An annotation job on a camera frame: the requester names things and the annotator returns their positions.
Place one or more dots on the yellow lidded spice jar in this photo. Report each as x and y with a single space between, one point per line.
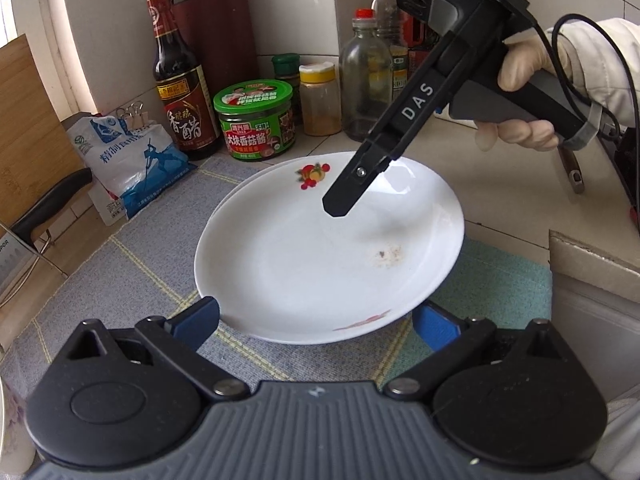
320 105

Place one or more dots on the green lidded sauce jar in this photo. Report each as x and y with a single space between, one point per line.
257 120

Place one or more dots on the person's right forearm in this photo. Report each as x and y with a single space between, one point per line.
605 70

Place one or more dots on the person's right hand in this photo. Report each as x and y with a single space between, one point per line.
530 60

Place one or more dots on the dark vinegar bottle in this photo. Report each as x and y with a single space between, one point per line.
182 95

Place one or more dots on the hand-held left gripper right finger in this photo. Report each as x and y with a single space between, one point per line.
437 327

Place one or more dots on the glass bottle with red cap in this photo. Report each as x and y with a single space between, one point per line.
365 80

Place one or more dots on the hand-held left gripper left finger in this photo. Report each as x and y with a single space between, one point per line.
195 322

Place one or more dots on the white and blue salt bag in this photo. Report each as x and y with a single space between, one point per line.
135 170

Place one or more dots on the green lidded spice jar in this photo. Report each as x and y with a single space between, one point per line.
286 67

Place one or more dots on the wooden cutting board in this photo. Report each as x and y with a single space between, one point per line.
30 125

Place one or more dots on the white floral plate with stain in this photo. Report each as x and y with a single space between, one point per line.
310 250

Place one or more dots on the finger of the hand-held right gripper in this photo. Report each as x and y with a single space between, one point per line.
350 185

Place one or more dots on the grey checked mat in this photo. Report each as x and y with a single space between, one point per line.
125 280

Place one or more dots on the binder clips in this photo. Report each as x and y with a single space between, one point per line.
131 112

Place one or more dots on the dark red knife block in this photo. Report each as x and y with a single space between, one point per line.
225 35

